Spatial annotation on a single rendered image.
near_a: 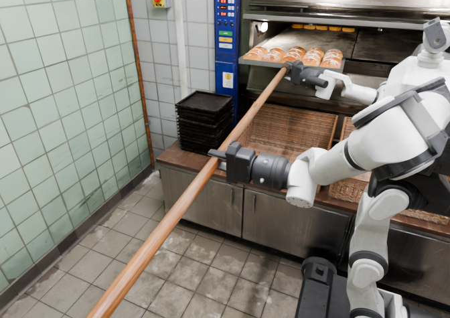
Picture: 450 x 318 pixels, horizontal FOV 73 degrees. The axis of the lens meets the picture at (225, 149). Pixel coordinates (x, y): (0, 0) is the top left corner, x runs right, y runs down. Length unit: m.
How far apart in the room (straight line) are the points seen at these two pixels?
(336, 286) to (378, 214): 0.78
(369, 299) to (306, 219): 0.50
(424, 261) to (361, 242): 0.64
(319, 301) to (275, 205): 0.53
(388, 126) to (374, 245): 0.84
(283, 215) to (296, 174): 1.10
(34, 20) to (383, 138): 1.73
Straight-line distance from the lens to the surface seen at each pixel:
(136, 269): 0.58
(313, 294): 1.80
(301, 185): 0.74
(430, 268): 1.97
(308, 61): 1.68
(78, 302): 2.12
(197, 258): 2.13
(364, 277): 1.41
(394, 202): 1.16
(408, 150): 0.57
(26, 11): 1.91
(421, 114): 0.61
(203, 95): 2.07
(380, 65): 1.94
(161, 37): 2.33
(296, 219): 1.84
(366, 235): 1.32
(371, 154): 0.56
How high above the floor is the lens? 1.65
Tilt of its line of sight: 31 degrees down
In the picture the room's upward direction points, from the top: straight up
